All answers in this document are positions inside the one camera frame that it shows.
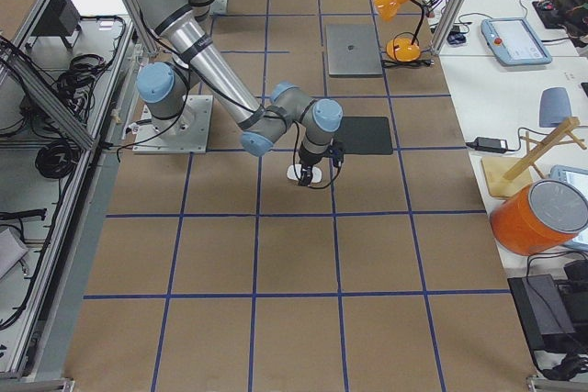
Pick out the wooden stand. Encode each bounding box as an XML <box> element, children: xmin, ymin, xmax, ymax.
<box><xmin>481</xmin><ymin>117</ymin><xmax>587</xmax><ymax>199</ymax></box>

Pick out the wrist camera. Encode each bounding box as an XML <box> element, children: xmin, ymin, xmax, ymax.
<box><xmin>327</xmin><ymin>140</ymin><xmax>345</xmax><ymax>170</ymax></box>

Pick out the grey blue pad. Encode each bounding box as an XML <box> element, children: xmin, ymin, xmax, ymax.
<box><xmin>538</xmin><ymin>87</ymin><xmax>571</xmax><ymax>128</ymax></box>

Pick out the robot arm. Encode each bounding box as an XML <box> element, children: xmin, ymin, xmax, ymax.
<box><xmin>137</xmin><ymin>0</ymin><xmax>344</xmax><ymax>186</ymax></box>

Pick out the white computer mouse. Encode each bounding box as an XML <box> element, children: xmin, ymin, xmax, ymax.
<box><xmin>287</xmin><ymin>163</ymin><xmax>322</xmax><ymax>184</ymax></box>

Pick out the black power adapter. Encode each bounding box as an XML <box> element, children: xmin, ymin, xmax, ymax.
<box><xmin>466</xmin><ymin>137</ymin><xmax>514</xmax><ymax>154</ymax></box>

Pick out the black mousepad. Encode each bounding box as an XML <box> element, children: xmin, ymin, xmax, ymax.
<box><xmin>334</xmin><ymin>116</ymin><xmax>393</xmax><ymax>155</ymax></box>

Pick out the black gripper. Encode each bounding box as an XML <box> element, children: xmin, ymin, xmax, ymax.
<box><xmin>296</xmin><ymin>146</ymin><xmax>323</xmax><ymax>186</ymax></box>

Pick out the grey closed laptop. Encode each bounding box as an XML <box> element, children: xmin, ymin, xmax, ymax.
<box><xmin>325</xmin><ymin>24</ymin><xmax>382</xmax><ymax>78</ymax></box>

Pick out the orange desk lamp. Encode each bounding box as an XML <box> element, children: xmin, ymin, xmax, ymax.
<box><xmin>371</xmin><ymin>0</ymin><xmax>423</xmax><ymax>63</ymax></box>

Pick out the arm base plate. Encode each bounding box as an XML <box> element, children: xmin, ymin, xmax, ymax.
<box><xmin>132</xmin><ymin>95</ymin><xmax>214</xmax><ymax>154</ymax></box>
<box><xmin>209</xmin><ymin>0</ymin><xmax>229</xmax><ymax>16</ymax></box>

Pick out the orange cylindrical container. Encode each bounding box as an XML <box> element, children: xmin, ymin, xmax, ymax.
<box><xmin>490</xmin><ymin>179</ymin><xmax>587</xmax><ymax>255</ymax></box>

